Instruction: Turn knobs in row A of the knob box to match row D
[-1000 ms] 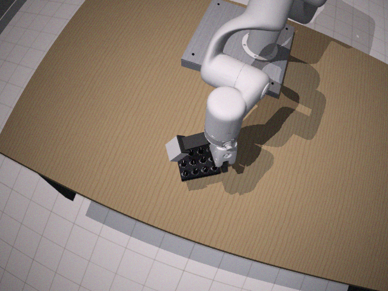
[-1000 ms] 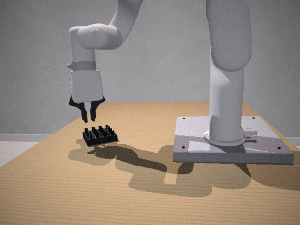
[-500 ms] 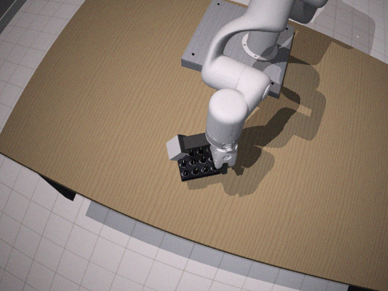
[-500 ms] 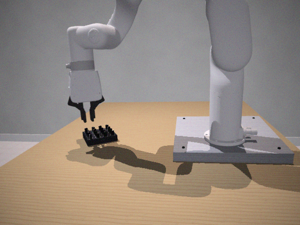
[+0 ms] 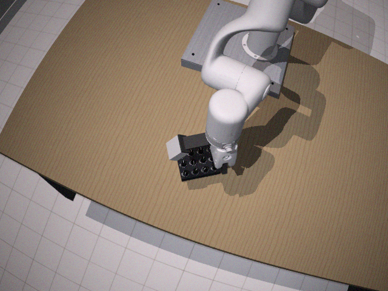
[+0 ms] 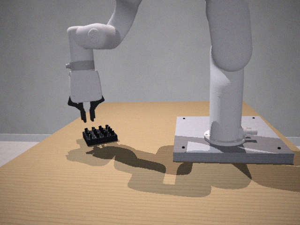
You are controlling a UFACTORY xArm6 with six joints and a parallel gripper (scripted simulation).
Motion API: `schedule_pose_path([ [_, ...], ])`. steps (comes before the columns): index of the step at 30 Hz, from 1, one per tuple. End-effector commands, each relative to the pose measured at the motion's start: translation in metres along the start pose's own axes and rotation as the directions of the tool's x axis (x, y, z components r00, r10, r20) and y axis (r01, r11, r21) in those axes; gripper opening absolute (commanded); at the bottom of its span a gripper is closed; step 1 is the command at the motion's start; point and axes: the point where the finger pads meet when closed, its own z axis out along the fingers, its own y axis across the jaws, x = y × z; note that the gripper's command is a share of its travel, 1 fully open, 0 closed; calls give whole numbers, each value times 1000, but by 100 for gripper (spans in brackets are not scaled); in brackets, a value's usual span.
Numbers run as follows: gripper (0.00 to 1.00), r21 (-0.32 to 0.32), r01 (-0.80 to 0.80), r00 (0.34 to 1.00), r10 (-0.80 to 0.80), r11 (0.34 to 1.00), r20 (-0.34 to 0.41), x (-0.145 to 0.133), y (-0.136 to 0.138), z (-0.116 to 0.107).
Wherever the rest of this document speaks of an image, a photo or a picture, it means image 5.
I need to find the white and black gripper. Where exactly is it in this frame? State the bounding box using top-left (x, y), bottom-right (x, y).
top-left (208, 140), bottom-right (238, 175)

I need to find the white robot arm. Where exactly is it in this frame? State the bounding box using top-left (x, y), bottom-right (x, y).
top-left (166, 0), bottom-right (328, 161)

